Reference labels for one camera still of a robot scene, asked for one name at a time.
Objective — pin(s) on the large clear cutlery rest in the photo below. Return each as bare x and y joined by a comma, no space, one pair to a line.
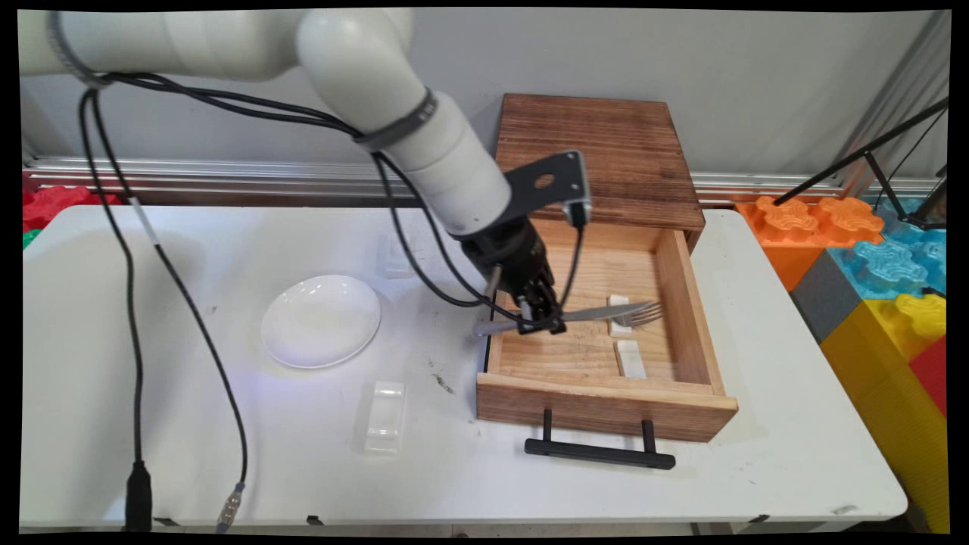
386,416

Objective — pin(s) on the orange foam block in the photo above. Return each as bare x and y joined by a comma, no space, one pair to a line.
791,223

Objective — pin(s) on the light wooden drawer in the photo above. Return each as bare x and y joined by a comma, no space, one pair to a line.
598,397

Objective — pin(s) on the silver metal fork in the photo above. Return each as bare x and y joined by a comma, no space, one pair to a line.
647,318

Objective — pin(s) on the red smooth foam block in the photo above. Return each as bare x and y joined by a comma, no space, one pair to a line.
931,375

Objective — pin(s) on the small clear cutlery rest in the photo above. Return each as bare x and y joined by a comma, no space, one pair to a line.
395,257

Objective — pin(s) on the silver metal knife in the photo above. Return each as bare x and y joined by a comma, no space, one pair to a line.
606,311

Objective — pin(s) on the grey foam block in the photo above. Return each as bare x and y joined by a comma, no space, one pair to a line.
825,299

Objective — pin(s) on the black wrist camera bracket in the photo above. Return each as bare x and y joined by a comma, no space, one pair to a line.
556,182

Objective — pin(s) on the green foam block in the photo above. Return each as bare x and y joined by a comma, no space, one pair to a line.
30,238

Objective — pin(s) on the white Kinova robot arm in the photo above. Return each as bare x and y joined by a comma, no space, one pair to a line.
356,60

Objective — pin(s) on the dark wooden drawer cabinet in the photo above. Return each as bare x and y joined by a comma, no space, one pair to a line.
628,151

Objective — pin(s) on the white round plate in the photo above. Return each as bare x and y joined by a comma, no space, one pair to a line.
321,322

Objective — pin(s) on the red studded foam block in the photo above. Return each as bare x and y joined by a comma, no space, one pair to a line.
53,204

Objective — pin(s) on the aluminium wall rail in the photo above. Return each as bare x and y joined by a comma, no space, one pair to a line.
227,174

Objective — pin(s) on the blue foam block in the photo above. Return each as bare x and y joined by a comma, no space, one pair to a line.
889,261

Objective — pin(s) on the grey curtain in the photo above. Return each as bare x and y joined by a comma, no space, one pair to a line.
901,91

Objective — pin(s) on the white cutlery rest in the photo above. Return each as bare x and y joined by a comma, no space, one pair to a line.
630,359
620,330

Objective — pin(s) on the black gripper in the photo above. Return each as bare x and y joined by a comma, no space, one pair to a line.
511,257

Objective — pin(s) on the black tripod stand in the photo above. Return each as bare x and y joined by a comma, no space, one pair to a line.
855,157

